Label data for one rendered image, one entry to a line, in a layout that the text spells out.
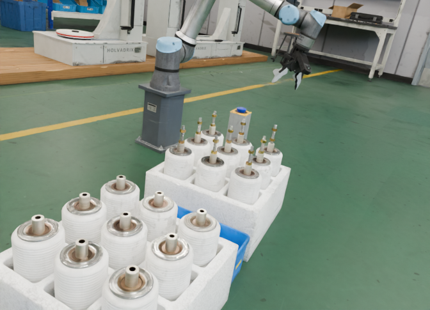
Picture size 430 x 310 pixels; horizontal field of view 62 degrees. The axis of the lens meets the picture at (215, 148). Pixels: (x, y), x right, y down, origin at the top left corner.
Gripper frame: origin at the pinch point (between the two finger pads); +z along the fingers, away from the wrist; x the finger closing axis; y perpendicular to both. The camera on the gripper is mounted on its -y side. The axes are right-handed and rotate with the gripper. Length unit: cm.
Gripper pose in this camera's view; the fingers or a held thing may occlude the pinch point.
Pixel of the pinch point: (284, 87)
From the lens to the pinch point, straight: 174.9
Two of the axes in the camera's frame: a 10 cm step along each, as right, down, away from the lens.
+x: -8.4, -1.3, -5.3
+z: -3.9, 8.3, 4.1
